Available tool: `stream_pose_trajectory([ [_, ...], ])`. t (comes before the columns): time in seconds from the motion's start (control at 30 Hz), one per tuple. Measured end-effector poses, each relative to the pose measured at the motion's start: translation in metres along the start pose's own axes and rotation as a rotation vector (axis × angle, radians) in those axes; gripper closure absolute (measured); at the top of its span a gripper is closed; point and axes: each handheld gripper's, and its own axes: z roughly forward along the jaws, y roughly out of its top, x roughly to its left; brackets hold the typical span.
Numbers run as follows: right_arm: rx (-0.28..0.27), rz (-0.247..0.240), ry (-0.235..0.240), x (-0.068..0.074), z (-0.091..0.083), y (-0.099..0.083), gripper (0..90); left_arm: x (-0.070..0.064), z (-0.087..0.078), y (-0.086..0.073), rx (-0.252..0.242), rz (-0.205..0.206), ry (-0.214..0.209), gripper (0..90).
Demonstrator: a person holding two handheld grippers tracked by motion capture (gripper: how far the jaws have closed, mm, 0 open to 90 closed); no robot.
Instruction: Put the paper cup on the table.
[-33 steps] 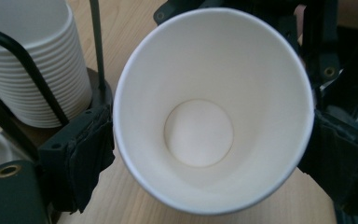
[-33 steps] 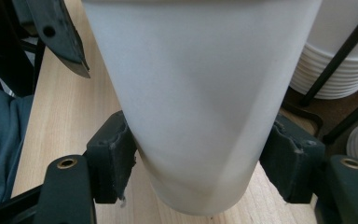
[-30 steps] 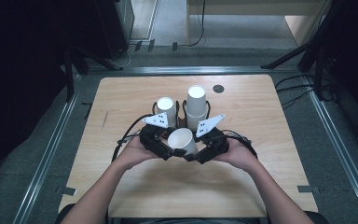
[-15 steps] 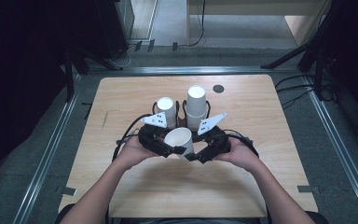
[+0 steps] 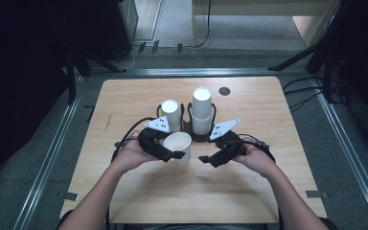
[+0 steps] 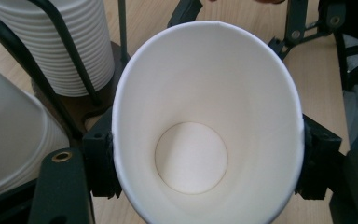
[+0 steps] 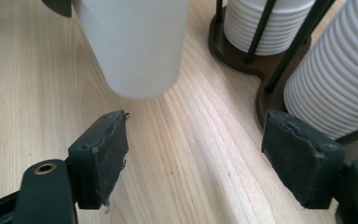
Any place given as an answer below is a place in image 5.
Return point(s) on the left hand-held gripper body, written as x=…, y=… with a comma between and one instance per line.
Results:
x=151, y=140

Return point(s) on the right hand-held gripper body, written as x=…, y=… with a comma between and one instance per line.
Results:
x=231, y=143

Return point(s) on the white paper cup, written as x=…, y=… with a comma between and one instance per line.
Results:
x=171, y=115
x=177, y=142

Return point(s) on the black cup holder tray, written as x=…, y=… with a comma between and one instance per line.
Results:
x=201, y=138

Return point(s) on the stack of white paper cups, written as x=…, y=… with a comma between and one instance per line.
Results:
x=202, y=108

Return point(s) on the person's left hand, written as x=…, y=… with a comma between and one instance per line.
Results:
x=131, y=156

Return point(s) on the person's right hand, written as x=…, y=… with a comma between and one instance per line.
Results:
x=258, y=161

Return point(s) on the round black table grommet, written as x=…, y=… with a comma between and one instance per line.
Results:
x=224, y=91

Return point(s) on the dark floor tape strip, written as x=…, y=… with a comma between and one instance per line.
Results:
x=314, y=194
x=70, y=196

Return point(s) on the black metal stand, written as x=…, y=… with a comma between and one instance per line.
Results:
x=71, y=76

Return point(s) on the black tripod stand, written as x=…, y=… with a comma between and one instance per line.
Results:
x=294, y=58

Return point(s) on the black cabinet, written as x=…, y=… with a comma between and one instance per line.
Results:
x=118, y=25

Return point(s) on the light wooden furniture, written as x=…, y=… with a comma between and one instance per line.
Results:
x=252, y=8

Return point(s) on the metal floor rail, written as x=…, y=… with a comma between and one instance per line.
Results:
x=348, y=150
x=49, y=159

